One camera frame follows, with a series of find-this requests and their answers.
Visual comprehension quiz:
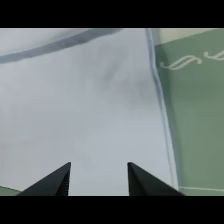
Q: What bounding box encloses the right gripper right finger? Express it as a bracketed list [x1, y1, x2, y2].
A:
[127, 161, 185, 197]

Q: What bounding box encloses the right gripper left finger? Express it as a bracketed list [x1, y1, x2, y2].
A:
[18, 161, 72, 197]

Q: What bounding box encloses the white shirt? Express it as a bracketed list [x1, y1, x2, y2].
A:
[0, 28, 180, 197]

